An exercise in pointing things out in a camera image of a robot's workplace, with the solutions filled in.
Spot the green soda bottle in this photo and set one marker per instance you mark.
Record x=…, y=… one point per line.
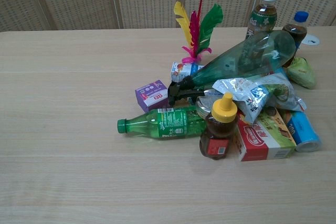
x=168, y=125

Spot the honey bottle yellow cap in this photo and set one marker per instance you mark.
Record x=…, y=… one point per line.
x=218, y=129

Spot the large clear green bottle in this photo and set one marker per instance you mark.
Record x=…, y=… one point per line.
x=244, y=57

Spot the green tea bottle white cap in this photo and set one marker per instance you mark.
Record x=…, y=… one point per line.
x=262, y=19

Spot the dark drink bottle blue cap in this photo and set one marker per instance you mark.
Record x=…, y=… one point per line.
x=296, y=31

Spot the purple small box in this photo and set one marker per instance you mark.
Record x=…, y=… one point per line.
x=151, y=95

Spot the white small milk carton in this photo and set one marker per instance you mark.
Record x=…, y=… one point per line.
x=182, y=72

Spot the clear glass jar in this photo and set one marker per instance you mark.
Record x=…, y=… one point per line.
x=204, y=104

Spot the colourful feather shuttlecock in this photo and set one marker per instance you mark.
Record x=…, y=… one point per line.
x=195, y=32

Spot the silver crumpled snack bag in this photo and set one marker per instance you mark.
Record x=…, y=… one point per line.
x=252, y=91

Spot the red green cookie box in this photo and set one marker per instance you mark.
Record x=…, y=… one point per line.
x=265, y=134

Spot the green wrapped snack packet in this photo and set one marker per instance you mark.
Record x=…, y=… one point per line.
x=302, y=73

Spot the blue cylindrical can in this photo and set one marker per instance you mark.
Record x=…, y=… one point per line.
x=304, y=132

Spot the white round table sticker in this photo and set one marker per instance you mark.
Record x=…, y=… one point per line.
x=311, y=41

